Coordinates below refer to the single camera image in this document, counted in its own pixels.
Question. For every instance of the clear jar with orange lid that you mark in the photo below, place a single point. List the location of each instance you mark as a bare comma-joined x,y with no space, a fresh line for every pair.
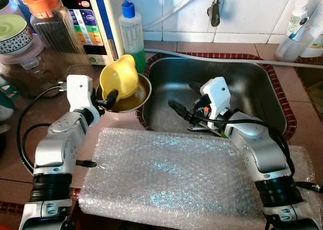
55,33

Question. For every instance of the plastic jar with pink lid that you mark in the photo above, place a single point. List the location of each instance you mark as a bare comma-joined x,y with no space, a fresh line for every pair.
25,68

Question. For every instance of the stainless steel bowl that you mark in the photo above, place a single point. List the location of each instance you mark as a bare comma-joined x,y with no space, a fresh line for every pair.
136,99

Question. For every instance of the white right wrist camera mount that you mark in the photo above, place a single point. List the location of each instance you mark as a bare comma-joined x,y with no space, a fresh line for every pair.
216,96

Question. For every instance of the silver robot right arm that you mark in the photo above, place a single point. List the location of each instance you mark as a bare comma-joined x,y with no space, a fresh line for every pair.
262,159

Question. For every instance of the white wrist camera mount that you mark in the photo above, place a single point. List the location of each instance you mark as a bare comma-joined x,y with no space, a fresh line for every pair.
216,96
79,91

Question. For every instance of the stainless steel sink basin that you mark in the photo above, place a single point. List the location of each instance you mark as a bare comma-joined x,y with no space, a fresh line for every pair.
242,78

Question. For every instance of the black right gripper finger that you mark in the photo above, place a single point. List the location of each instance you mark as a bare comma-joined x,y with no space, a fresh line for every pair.
181,110
195,87

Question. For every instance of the green patterned ceramic bowl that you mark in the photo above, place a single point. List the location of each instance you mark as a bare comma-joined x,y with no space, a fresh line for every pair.
12,33

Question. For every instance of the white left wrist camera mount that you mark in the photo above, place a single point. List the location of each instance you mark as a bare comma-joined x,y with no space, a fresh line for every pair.
79,91

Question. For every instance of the green dish soap bottle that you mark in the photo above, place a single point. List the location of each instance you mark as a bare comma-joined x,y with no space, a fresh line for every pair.
132,38

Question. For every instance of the small bottle with white cap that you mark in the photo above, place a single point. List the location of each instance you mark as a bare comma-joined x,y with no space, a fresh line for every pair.
299,10

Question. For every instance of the clear bubble wrap sheet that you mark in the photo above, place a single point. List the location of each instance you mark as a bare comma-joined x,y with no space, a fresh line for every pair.
166,179

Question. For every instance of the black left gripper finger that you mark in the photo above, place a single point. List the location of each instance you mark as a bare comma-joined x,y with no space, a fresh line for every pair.
106,107
111,96

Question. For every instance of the metal faucet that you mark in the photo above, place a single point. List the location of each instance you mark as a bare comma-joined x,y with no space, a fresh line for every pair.
215,8

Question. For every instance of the white water ionizer appliance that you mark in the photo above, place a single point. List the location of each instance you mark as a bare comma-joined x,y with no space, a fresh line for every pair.
93,23

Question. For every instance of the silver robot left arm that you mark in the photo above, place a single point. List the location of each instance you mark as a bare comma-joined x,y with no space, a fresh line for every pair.
55,149

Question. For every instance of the clear tumbler with toothbrush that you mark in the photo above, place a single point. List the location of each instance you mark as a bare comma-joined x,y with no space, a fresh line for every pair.
287,46

